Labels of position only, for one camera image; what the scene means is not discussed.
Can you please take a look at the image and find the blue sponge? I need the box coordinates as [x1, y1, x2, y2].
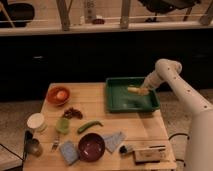
[59, 141, 79, 165]

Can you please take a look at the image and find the wooden block brush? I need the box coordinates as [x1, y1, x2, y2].
[133, 146, 168, 164]

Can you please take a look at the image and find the green plastic tray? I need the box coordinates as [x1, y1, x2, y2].
[105, 77, 160, 113]

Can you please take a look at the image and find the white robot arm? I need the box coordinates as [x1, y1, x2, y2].
[141, 59, 213, 171]

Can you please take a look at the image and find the black cable on floor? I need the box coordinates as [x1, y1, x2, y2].
[167, 132, 190, 164]

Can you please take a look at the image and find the metal fork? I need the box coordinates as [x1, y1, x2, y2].
[51, 133, 60, 152]

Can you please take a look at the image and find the dark purple bowl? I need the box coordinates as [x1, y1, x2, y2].
[78, 133, 105, 162]

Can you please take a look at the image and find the egg in bowl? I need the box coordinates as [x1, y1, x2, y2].
[56, 91, 65, 100]

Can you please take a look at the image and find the green plastic cup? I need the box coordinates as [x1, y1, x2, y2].
[55, 117, 69, 134]

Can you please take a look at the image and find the grey folded cloth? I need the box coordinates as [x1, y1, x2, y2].
[102, 132, 125, 153]

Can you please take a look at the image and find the metal cup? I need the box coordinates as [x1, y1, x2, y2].
[24, 131, 43, 157]

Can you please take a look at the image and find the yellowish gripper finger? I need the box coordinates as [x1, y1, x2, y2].
[139, 87, 149, 96]

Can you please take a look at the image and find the black office chair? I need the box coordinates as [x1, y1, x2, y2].
[0, 0, 35, 28]

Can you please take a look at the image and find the yellow banana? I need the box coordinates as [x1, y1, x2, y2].
[127, 87, 140, 94]

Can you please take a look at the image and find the green cucumber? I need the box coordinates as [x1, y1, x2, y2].
[77, 121, 103, 134]

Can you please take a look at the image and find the black white small object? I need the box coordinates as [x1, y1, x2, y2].
[119, 145, 134, 155]

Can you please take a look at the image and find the orange bowl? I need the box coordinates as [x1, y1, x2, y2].
[46, 86, 70, 106]

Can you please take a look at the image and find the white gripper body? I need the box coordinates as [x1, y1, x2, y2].
[142, 71, 164, 90]

